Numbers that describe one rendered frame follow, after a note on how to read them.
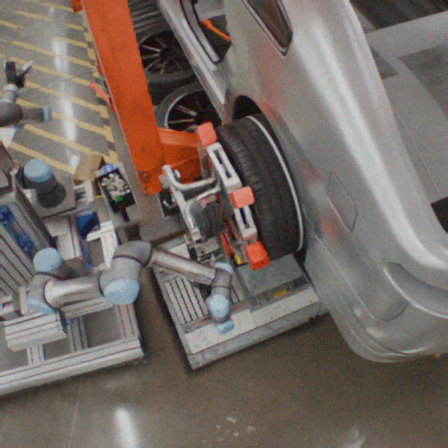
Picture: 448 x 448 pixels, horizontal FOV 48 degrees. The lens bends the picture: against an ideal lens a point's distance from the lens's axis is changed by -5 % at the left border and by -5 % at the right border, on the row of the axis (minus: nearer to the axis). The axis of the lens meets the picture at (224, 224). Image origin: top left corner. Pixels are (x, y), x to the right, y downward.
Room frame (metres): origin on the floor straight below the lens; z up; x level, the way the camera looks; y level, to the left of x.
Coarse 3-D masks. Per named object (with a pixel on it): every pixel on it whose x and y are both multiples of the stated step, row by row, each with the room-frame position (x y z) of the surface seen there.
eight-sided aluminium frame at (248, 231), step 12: (216, 144) 1.49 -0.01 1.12; (204, 156) 1.59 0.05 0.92; (216, 156) 1.44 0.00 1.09; (204, 168) 1.59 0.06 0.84; (216, 168) 1.36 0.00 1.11; (228, 168) 1.35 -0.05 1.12; (228, 180) 1.29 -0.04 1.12; (228, 192) 1.24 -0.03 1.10; (240, 216) 1.17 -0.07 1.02; (240, 228) 1.14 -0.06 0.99; (252, 228) 1.13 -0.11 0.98; (228, 240) 1.31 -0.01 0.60; (240, 240) 1.29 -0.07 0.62; (252, 240) 1.13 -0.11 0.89; (240, 252) 1.16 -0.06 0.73
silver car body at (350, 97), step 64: (192, 0) 2.79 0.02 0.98; (256, 0) 1.60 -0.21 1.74; (320, 0) 1.41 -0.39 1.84; (384, 0) 2.85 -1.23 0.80; (192, 64) 2.41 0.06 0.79; (256, 64) 1.50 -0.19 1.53; (320, 64) 1.21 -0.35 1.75; (384, 64) 1.96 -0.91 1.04; (320, 128) 1.07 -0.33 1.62; (384, 128) 0.95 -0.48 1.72; (320, 192) 1.00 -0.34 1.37; (384, 192) 0.78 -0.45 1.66; (320, 256) 0.94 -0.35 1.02; (384, 256) 0.65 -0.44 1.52; (384, 320) 0.57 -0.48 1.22
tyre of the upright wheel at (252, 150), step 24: (240, 120) 1.61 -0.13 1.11; (264, 120) 1.55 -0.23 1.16; (240, 144) 1.42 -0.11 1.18; (264, 144) 1.40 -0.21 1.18; (240, 168) 1.33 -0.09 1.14; (264, 168) 1.30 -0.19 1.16; (288, 168) 1.29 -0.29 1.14; (264, 192) 1.21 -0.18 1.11; (288, 192) 1.22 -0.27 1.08; (264, 216) 1.14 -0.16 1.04; (288, 216) 1.15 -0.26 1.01; (264, 240) 1.11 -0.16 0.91; (288, 240) 1.11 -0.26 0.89
